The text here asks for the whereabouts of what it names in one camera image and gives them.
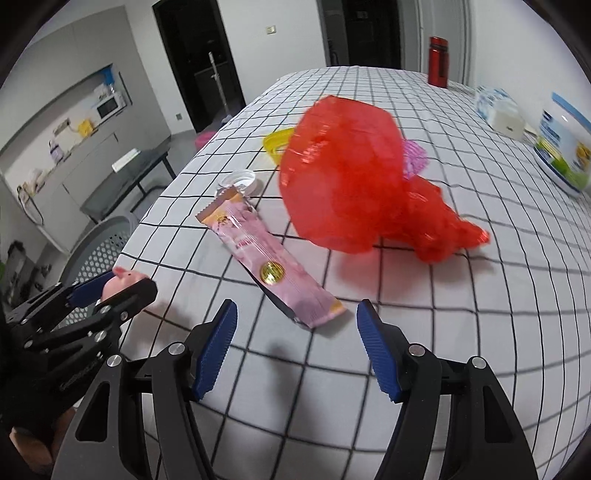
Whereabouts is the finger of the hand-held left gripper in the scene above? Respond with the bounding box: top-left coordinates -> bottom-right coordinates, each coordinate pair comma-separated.
4,271 -> 114,326
22,278 -> 158,365

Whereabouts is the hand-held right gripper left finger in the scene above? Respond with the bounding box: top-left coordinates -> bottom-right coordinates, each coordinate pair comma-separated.
51,299 -> 238,480

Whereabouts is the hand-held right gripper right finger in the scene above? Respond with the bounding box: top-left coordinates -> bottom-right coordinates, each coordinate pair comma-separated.
356,299 -> 539,480

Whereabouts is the pink pig toy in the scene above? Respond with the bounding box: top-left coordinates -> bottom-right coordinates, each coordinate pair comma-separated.
102,267 -> 149,301

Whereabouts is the grey perforated basket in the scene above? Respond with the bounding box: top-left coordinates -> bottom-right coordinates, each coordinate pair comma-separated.
58,215 -> 139,333

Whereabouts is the pink snack wrapper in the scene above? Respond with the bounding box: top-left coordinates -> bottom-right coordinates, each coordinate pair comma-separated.
195,187 -> 348,329

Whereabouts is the red plastic bag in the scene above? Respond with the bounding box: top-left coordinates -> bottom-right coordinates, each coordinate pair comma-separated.
278,95 -> 491,264

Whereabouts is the yellow square plastic ring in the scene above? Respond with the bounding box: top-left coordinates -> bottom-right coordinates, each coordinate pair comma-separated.
263,128 -> 294,166

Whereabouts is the person's left hand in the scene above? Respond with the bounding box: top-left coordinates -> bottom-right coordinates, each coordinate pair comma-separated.
8,408 -> 75,468

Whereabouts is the black white checked tablecloth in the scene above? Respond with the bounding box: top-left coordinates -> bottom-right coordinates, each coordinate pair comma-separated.
117,66 -> 591,480

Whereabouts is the dark glass side table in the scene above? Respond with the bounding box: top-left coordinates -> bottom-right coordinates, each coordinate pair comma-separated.
81,138 -> 176,222

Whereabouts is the white flat box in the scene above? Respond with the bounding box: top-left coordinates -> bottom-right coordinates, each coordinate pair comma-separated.
112,148 -> 143,171

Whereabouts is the white microwave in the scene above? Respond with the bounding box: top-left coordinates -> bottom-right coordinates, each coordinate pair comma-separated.
95,91 -> 126,123

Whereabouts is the pink translucent object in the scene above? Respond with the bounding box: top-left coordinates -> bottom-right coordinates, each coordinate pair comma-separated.
402,140 -> 428,178

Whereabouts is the blue white tissue pack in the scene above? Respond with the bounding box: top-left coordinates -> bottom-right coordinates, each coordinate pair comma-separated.
475,84 -> 527,140

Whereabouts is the white tub with blue label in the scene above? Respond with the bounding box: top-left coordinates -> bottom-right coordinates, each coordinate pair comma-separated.
533,91 -> 591,198

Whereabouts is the red thermos bottle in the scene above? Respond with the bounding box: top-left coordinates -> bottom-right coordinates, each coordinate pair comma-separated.
428,36 -> 450,88

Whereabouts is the broom with metal handle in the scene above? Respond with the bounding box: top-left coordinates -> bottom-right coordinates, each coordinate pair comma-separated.
209,52 -> 232,123

